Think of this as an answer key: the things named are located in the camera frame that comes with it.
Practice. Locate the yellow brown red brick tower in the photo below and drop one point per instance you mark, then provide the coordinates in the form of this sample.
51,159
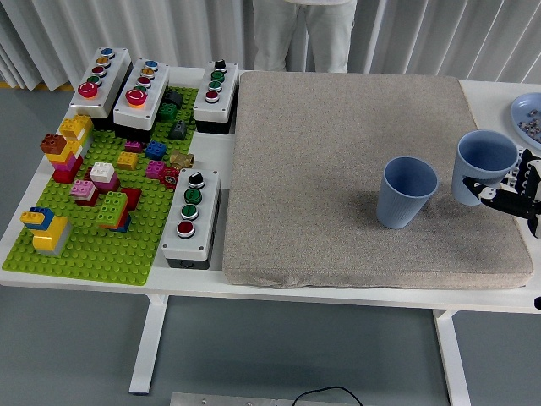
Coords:
67,165

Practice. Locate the magenta brick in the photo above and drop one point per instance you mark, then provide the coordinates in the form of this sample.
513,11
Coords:
133,146
154,170

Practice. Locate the grey-brown fabric mat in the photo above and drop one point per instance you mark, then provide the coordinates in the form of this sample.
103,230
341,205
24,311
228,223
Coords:
317,169

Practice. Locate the red valve handwheel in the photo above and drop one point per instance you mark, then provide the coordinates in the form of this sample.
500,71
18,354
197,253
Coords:
169,177

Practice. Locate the blue ribbed cup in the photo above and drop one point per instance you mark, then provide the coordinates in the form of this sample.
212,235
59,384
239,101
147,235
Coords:
482,152
397,207

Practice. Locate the pink white red brick stack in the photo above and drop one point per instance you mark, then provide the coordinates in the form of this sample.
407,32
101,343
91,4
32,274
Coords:
82,189

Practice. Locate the dark green brick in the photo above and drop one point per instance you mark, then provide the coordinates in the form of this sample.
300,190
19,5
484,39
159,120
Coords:
167,113

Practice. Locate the brass valve fitting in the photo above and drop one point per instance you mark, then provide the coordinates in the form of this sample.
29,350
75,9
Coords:
181,160

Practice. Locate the green studded baseplate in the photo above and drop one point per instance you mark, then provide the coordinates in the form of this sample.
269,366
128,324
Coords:
105,254

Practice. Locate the white pleated curtain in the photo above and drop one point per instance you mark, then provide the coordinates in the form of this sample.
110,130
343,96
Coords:
169,25

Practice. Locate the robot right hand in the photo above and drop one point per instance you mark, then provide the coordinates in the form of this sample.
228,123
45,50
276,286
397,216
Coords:
507,203

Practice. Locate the dark grey curved brick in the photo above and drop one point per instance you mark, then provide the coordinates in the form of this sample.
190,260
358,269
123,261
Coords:
174,98

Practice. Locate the yellow blue grey brick stack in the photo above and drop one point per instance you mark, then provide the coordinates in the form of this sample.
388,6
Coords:
46,241

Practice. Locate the white table leg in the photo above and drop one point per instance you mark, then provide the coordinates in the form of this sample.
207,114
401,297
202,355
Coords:
145,351
454,363

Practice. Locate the person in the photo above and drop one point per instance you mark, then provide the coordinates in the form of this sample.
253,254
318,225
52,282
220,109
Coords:
274,34

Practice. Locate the blue plate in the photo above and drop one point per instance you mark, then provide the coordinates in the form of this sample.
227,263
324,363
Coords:
520,110

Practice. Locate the green orange blue brick stack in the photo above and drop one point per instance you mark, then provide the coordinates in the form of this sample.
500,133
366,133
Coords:
110,207

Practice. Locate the five-button control box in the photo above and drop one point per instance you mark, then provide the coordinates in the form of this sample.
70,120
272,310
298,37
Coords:
131,116
114,67

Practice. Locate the four-button control box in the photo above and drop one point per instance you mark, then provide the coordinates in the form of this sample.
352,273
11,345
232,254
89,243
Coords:
209,211
228,84

